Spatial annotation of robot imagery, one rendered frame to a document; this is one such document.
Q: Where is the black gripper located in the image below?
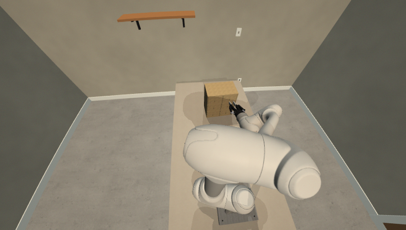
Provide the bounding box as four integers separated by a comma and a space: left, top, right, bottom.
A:
229, 101, 245, 117

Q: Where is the small wooden chest of drawers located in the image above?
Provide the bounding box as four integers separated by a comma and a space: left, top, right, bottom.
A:
204, 81, 238, 118

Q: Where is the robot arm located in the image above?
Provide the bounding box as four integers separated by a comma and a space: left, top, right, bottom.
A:
183, 104, 321, 214

